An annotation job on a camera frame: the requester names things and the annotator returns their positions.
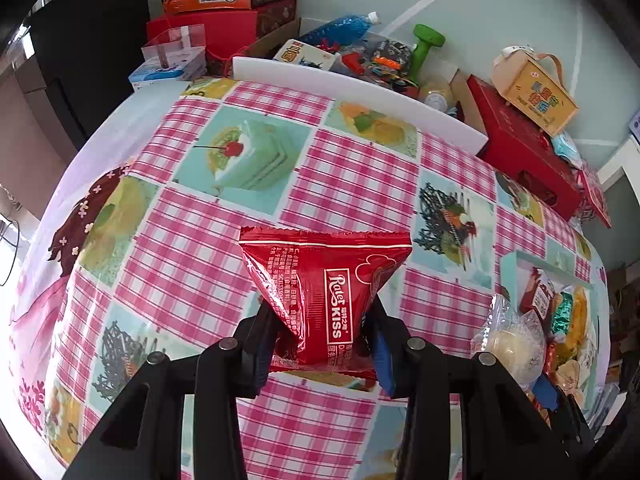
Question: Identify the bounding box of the beige orange biscuit packet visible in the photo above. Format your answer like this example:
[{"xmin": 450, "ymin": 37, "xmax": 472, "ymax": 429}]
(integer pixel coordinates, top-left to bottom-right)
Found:
[{"xmin": 551, "ymin": 359, "xmax": 584, "ymax": 408}]

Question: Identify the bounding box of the red patterned cake packet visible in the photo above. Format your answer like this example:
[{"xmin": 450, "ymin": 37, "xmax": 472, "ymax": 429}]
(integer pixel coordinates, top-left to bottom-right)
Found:
[{"xmin": 544, "ymin": 342, "xmax": 558, "ymax": 377}]

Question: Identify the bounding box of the bun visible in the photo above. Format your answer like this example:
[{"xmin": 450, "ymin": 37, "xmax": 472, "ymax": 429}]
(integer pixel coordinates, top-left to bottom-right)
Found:
[{"xmin": 470, "ymin": 294, "xmax": 547, "ymax": 391}]

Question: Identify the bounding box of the silver green snack packet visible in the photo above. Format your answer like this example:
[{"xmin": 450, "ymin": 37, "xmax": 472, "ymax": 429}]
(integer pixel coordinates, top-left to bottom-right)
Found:
[{"xmin": 549, "ymin": 290, "xmax": 574, "ymax": 342}]

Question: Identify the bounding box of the orange yellow snack packet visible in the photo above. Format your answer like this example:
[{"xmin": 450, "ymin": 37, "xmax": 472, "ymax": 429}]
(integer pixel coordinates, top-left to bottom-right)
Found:
[{"xmin": 565, "ymin": 286, "xmax": 589, "ymax": 356}]

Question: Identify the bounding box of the red white snack packet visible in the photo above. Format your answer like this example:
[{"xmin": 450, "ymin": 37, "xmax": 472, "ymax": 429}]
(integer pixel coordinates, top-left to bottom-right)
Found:
[{"xmin": 520, "ymin": 266, "xmax": 555, "ymax": 324}]

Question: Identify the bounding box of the red foil snack packet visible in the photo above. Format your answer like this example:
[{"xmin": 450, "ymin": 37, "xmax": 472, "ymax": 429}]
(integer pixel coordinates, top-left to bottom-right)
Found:
[{"xmin": 238, "ymin": 226, "xmax": 412, "ymax": 377}]

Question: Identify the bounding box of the teal rimmed white tray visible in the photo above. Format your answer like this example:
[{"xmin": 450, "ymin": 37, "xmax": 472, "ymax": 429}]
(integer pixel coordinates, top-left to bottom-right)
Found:
[{"xmin": 499, "ymin": 250, "xmax": 603, "ymax": 414}]

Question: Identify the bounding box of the pink plaid tablecloth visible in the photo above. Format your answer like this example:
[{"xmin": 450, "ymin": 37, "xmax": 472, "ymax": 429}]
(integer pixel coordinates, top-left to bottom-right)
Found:
[{"xmin": 2, "ymin": 79, "xmax": 610, "ymax": 479}]

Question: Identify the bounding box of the red patterned box lid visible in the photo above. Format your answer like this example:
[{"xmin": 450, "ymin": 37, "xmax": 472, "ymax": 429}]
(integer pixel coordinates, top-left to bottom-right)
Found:
[{"xmin": 575, "ymin": 162, "xmax": 612, "ymax": 229}]

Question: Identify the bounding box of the white side table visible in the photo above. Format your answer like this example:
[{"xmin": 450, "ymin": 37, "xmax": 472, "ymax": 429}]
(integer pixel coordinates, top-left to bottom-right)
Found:
[{"xmin": 598, "ymin": 134, "xmax": 640, "ymax": 202}]

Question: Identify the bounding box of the large red gift box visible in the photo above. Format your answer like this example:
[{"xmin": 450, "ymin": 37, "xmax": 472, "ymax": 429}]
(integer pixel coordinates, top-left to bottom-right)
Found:
[{"xmin": 466, "ymin": 75, "xmax": 580, "ymax": 220}]

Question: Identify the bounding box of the light blue face mask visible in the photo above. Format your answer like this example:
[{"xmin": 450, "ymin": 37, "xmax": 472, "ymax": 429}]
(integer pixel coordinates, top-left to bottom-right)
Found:
[{"xmin": 551, "ymin": 131, "xmax": 585, "ymax": 170}]

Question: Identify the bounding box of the white foam board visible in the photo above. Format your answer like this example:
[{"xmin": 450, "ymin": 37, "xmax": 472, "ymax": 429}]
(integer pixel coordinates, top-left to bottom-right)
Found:
[{"xmin": 232, "ymin": 56, "xmax": 488, "ymax": 155}]

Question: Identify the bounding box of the blue tissue pack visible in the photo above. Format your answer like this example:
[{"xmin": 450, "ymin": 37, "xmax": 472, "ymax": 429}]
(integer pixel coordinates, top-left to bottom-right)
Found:
[{"xmin": 128, "ymin": 47, "xmax": 206, "ymax": 91}]

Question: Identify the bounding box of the clear plaid plastic box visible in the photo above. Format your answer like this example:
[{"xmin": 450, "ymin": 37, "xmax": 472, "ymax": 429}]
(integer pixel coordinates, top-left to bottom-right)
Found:
[{"xmin": 142, "ymin": 24, "xmax": 206, "ymax": 68}]

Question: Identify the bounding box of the green dumbbell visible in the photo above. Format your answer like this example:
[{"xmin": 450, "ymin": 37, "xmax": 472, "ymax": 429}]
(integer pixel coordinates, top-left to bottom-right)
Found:
[{"xmin": 408, "ymin": 24, "xmax": 446, "ymax": 84}]

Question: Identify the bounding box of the cardboard box of clutter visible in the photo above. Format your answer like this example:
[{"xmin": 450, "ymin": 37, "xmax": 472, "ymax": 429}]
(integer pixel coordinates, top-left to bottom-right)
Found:
[{"xmin": 264, "ymin": 18, "xmax": 487, "ymax": 136}]

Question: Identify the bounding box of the red box stack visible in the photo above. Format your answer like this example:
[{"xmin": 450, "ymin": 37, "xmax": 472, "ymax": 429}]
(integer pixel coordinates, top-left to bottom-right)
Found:
[{"xmin": 146, "ymin": 0, "xmax": 299, "ymax": 76}]

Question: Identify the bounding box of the blue water bottle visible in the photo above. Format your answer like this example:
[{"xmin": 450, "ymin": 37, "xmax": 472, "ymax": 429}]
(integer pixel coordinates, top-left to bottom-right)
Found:
[{"xmin": 299, "ymin": 11, "xmax": 381, "ymax": 47}]

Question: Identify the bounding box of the black cabinet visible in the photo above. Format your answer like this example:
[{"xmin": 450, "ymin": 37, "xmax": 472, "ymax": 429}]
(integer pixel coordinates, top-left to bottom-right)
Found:
[{"xmin": 1, "ymin": 0, "xmax": 150, "ymax": 151}]

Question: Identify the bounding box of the yellow wooden handle box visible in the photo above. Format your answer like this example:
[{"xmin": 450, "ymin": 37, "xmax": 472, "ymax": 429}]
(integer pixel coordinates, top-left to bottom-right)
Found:
[{"xmin": 490, "ymin": 46, "xmax": 579, "ymax": 138}]

